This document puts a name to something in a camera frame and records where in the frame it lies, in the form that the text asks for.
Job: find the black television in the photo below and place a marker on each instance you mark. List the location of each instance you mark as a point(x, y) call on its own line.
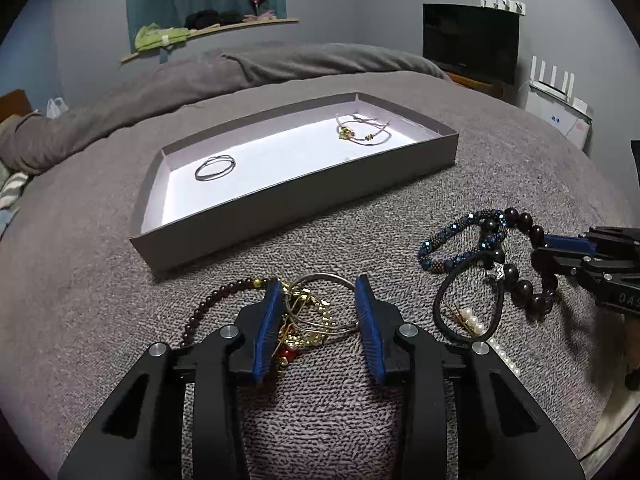
point(472, 41)

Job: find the white wall hook rack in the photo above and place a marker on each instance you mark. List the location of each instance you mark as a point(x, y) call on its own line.
point(513, 6)

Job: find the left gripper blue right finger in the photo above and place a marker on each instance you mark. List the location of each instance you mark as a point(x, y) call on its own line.
point(378, 321)

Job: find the black clothing pile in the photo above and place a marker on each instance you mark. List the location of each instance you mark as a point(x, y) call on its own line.
point(207, 18)

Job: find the grey shallow cardboard tray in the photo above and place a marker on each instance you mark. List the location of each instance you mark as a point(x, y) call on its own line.
point(292, 162)

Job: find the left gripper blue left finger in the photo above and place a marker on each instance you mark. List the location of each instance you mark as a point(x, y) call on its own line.
point(259, 325)

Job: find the wooden headboard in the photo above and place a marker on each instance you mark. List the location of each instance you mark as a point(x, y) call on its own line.
point(14, 103)

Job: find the white wifi router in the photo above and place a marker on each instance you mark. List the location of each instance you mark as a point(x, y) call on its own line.
point(557, 85)

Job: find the gold pearl hair clip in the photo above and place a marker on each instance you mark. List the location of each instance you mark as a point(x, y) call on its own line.
point(467, 321)

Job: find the grey duvet roll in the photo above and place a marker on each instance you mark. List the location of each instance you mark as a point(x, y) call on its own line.
point(33, 144)

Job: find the wooden window shelf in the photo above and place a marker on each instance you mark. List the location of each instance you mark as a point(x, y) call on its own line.
point(213, 30)

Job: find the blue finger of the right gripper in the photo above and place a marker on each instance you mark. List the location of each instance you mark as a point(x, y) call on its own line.
point(570, 244)
point(548, 261)

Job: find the wooden tv stand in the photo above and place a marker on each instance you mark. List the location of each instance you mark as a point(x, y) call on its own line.
point(494, 90)

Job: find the white plastic bag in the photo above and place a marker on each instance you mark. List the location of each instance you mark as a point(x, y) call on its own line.
point(55, 108)

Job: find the white cabinet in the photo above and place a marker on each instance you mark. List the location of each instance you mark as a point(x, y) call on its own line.
point(572, 123)

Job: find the pink items on shelf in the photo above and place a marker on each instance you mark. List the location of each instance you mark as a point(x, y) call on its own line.
point(261, 17)

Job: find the green cloth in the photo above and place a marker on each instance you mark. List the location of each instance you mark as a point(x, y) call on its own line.
point(151, 37)

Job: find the blue pillow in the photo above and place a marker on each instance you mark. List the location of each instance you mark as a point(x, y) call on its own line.
point(6, 217)

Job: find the striped pillow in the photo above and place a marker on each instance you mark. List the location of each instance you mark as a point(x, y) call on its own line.
point(12, 190)

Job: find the thin silver bangle pair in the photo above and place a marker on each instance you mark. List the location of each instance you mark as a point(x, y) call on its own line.
point(214, 168)

